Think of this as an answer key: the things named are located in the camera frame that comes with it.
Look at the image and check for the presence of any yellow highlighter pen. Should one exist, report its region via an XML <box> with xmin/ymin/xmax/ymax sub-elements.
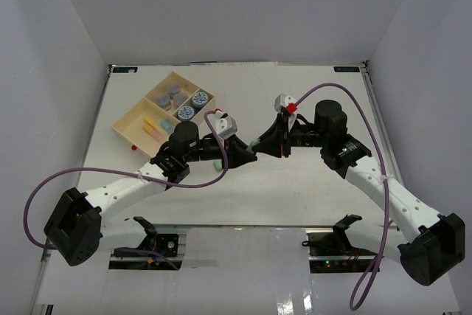
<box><xmin>145</xmin><ymin>117</ymin><xmax>156</xmax><ymax>128</ymax></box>

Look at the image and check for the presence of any beige three-compartment tray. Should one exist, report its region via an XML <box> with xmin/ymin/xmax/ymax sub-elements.
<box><xmin>111</xmin><ymin>72</ymin><xmax>216</xmax><ymax>158</ymax></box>

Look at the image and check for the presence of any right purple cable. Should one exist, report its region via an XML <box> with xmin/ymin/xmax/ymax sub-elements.
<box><xmin>294</xmin><ymin>83</ymin><xmax>394</xmax><ymax>311</ymax></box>

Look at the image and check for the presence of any green highlighter pen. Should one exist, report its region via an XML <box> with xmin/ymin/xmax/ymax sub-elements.
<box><xmin>246</xmin><ymin>139</ymin><xmax>260</xmax><ymax>153</ymax></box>

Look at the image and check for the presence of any orange-pink highlighter pen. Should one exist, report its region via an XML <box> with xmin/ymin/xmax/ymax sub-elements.
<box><xmin>142</xmin><ymin>125</ymin><xmax>165</xmax><ymax>143</ymax></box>

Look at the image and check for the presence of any blue patterned jar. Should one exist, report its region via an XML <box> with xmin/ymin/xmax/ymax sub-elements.
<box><xmin>191</xmin><ymin>91</ymin><xmax>209</xmax><ymax>111</ymax></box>
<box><xmin>177</xmin><ymin>105</ymin><xmax>195</xmax><ymax>122</ymax></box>

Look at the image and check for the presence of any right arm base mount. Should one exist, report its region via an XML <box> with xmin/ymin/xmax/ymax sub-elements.
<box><xmin>302</xmin><ymin>232</ymin><xmax>376</xmax><ymax>274</ymax></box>

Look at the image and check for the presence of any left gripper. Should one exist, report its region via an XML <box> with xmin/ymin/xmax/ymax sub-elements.
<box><xmin>184</xmin><ymin>134</ymin><xmax>257</xmax><ymax>172</ymax></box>

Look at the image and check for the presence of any blue patterned jar back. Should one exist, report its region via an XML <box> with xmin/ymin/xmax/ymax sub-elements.
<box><xmin>191</xmin><ymin>91</ymin><xmax>209</xmax><ymax>111</ymax></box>

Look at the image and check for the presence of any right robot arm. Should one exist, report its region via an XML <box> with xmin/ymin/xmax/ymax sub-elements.
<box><xmin>253</xmin><ymin>94</ymin><xmax>465</xmax><ymax>286</ymax></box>

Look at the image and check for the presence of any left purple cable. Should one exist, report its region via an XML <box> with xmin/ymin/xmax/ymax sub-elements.
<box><xmin>24</xmin><ymin>109</ymin><xmax>229</xmax><ymax>271</ymax></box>

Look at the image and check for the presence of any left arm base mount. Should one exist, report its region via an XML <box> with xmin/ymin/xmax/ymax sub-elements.
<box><xmin>111</xmin><ymin>229</ymin><xmax>187</xmax><ymax>263</ymax></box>

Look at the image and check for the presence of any purple cable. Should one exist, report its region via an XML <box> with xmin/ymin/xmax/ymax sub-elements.
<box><xmin>24</xmin><ymin>109</ymin><xmax>229</xmax><ymax>271</ymax></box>
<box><xmin>294</xmin><ymin>83</ymin><xmax>394</xmax><ymax>311</ymax></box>

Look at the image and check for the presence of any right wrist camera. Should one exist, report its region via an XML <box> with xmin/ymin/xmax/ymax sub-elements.
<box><xmin>274</xmin><ymin>94</ymin><xmax>297</xmax><ymax>130</ymax></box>

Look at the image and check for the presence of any blue highlighter pen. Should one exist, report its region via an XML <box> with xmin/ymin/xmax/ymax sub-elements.
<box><xmin>160</xmin><ymin>120</ymin><xmax>174</xmax><ymax>134</ymax></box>

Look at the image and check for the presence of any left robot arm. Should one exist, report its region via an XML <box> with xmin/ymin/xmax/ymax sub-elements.
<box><xmin>44</xmin><ymin>121</ymin><xmax>257</xmax><ymax>266</ymax></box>

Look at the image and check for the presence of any blue patterned jar front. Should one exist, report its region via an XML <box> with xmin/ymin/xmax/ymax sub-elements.
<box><xmin>177</xmin><ymin>105</ymin><xmax>195</xmax><ymax>122</ymax></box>

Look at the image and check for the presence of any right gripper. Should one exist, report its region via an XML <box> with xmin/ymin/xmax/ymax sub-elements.
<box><xmin>251</xmin><ymin>113</ymin><xmax>328</xmax><ymax>158</ymax></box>

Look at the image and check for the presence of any green highlighter cap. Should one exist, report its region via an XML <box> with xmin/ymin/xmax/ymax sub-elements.
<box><xmin>213</xmin><ymin>160</ymin><xmax>223</xmax><ymax>171</ymax></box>

